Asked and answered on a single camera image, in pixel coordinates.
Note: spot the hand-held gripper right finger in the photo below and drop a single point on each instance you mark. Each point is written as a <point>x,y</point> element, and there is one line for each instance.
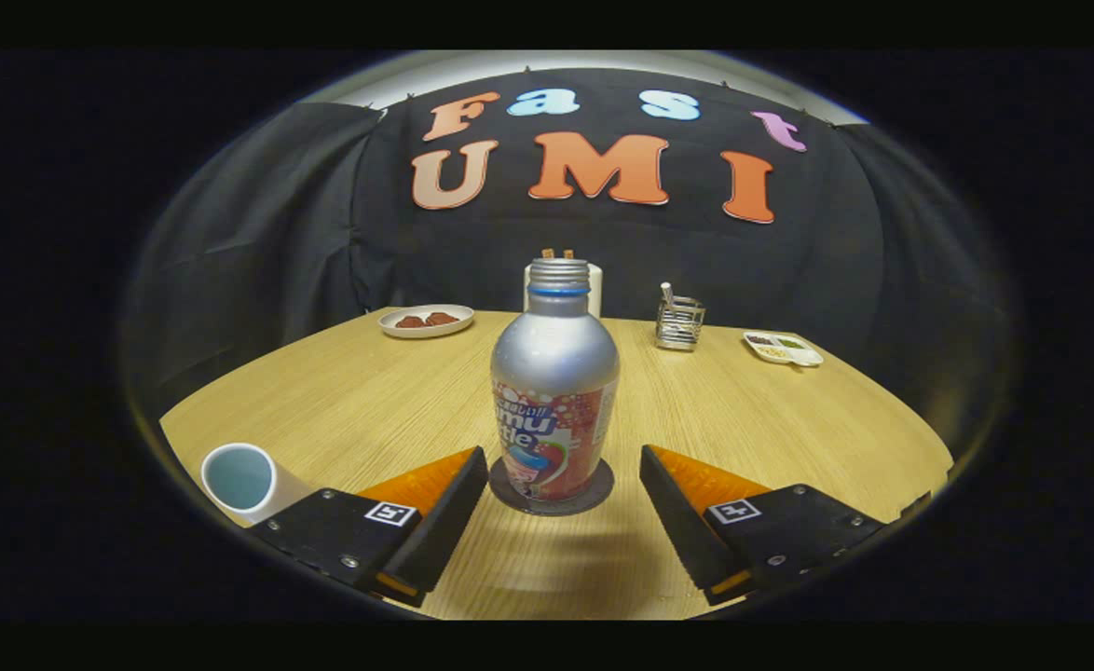
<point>682,527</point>

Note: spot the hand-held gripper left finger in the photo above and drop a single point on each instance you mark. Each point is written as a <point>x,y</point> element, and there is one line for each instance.
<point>435,529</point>

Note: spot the dark brown round coaster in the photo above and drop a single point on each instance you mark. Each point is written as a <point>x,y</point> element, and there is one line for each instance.
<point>598,492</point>

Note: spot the white cup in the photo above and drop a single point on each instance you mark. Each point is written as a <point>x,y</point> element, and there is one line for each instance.
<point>239,477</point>

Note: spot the silver bottle with pink label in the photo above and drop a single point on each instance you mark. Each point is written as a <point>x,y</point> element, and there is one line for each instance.
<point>554,363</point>

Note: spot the wooden table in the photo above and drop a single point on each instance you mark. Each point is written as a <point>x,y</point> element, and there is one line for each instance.
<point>743,419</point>

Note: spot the white round plate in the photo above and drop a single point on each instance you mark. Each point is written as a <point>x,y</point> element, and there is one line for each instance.
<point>426,332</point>

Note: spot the white divided dish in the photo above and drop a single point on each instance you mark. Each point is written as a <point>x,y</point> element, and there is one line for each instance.
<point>783,349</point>

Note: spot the red food piece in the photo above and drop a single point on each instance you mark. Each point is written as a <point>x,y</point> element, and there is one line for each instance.
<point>410,322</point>
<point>443,319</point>

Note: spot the white toaster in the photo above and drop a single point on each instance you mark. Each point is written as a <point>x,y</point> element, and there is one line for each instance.
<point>595,291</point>

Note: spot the black backdrop cloth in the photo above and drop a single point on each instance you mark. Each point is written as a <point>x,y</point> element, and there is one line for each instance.
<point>277,233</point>

